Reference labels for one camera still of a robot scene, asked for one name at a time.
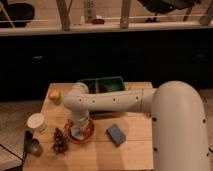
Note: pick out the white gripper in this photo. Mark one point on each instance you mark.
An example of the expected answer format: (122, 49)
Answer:
(81, 124)

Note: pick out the grey blue towel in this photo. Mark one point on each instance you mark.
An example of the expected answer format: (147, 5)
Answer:
(78, 135)

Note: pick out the red bowl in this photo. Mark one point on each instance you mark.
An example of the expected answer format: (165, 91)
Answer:
(69, 132)

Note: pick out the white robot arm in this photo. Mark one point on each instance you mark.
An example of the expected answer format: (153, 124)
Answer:
(179, 129)

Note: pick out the dark grape bunch toy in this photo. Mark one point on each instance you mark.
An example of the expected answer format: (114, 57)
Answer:
(60, 142)

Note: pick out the yellow green toy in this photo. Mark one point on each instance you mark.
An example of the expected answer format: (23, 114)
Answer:
(55, 97)

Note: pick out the blue sponge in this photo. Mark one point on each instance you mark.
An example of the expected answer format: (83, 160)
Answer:
(116, 135)

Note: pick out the white cup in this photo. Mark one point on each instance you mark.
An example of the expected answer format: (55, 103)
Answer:
(36, 122)

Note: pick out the green plastic bin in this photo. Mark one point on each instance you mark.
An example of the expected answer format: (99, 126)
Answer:
(104, 84)

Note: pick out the red object on floor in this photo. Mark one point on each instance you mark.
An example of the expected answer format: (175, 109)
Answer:
(98, 21)

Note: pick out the black office chair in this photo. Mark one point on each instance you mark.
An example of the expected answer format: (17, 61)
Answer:
(20, 14)

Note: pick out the dark chair at right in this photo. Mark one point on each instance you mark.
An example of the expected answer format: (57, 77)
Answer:
(166, 6)

